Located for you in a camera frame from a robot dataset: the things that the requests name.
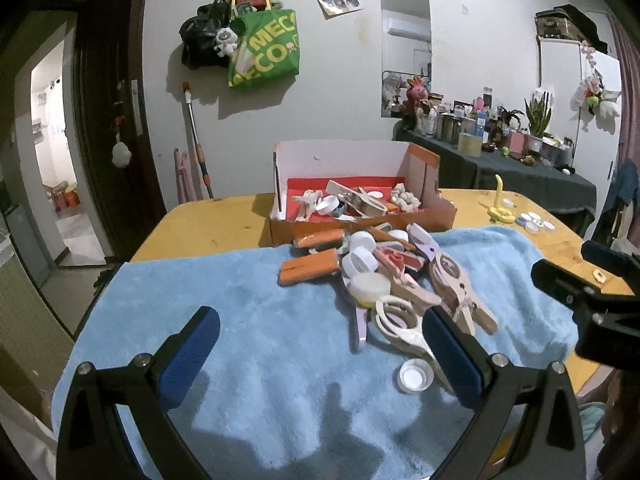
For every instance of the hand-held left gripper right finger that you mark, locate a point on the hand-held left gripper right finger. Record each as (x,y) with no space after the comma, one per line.
(450,360)

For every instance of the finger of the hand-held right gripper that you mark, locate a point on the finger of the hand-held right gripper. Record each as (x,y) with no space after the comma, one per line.
(565,285)
(612,262)

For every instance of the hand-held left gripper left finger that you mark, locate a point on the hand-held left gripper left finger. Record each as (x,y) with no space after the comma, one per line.
(190,355)

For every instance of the white bottle cap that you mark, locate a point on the white bottle cap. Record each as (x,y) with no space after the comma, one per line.
(359,262)
(327,204)
(362,242)
(398,235)
(415,377)
(375,194)

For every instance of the beige plastic clamp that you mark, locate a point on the beige plastic clamp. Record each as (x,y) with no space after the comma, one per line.
(360,200)

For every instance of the orange cardboard box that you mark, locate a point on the orange cardboard box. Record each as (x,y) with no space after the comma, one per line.
(340,160)

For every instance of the person's right forearm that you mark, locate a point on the person's right forearm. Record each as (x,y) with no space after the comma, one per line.
(617,410)

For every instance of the wooden desktop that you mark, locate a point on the wooden desktop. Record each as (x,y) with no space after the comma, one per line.
(210,225)

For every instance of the cluster of small bottle caps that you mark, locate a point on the cluster of small bottle caps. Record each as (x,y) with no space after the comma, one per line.
(531,228)

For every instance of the blue fluffy towel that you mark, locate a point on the blue fluffy towel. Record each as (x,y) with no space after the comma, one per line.
(240,300)

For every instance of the pinkish tan plastic clamp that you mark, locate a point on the pinkish tan plastic clamp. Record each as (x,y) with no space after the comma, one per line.
(415,292)

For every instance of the blue hanging clothing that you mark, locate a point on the blue hanging clothing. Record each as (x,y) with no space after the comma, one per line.
(625,185)

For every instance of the purple plastic clamp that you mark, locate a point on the purple plastic clamp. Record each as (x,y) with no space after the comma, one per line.
(422,242)
(361,330)

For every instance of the red plastic clip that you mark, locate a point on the red plastic clip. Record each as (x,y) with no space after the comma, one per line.
(412,261)

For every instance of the cream foam disc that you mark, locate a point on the cream foam disc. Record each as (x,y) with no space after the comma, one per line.
(370,287)

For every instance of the yellow hook toy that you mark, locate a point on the yellow hook toy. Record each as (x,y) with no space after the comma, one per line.
(498,192)

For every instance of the pink plastic clip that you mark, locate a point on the pink plastic clip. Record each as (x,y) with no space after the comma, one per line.
(392,260)

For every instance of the dark green covered side table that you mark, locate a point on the dark green covered side table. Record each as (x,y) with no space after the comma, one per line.
(500,170)

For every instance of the orange plastic clip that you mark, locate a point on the orange plastic clip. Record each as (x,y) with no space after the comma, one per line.
(385,235)

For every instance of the orange rectangular block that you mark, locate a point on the orange rectangular block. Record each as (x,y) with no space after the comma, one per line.
(320,238)
(307,267)

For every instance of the hanging plush toy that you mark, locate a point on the hanging plush toy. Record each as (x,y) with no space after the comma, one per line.
(607,105)

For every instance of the small orange packet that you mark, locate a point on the small orange packet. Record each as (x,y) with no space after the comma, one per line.
(392,207)

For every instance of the potted green plant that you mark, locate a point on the potted green plant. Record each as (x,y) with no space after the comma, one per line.
(537,115)

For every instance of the teal plastic clip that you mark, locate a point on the teal plastic clip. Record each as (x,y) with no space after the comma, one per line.
(341,211)

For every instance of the white wardrobe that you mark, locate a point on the white wardrobe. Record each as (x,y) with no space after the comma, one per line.
(565,75)

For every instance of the orange stool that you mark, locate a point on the orange stool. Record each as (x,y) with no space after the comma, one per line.
(73,197)

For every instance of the cluttered side table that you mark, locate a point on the cluttered side table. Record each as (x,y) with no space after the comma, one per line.
(447,127)

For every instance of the grey cabinet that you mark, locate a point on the grey cabinet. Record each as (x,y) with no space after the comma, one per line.
(25,245)

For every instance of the pink curtain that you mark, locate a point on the pink curtain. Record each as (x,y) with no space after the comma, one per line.
(630,60)

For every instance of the white plush door pendant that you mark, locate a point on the white plush door pendant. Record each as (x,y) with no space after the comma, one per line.
(120,154)

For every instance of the mop pole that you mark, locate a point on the mop pole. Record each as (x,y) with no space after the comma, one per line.
(195,125)

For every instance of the dark suitcase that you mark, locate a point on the dark suitcase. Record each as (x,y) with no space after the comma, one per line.
(557,25)

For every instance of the pink plush toy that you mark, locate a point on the pink plush toy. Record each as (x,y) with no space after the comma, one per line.
(416,91)

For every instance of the dark wooden door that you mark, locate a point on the dark wooden door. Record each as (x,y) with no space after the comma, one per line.
(100,110)

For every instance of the green tote bag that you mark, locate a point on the green tote bag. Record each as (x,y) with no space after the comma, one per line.
(265,55)

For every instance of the small white plush doll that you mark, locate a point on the small white plush doll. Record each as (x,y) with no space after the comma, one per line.
(226,40)

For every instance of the black bag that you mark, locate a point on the black bag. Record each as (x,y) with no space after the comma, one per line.
(200,35)

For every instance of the wall mirror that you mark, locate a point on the wall mirror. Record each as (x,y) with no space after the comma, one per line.
(405,5)

